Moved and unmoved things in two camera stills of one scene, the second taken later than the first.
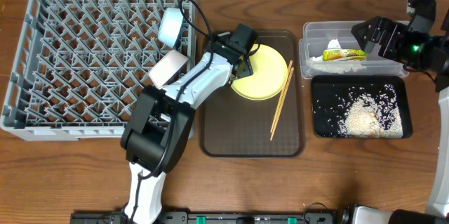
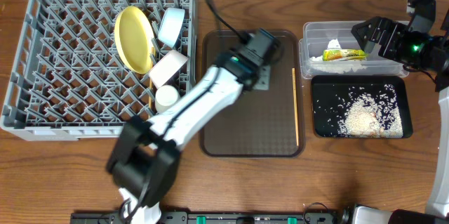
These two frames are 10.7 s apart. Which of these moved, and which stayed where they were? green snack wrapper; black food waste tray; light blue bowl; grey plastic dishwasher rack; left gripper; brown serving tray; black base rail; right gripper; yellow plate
Moved: yellow plate; left gripper
Stayed: black food waste tray; brown serving tray; green snack wrapper; black base rail; light blue bowl; right gripper; grey plastic dishwasher rack
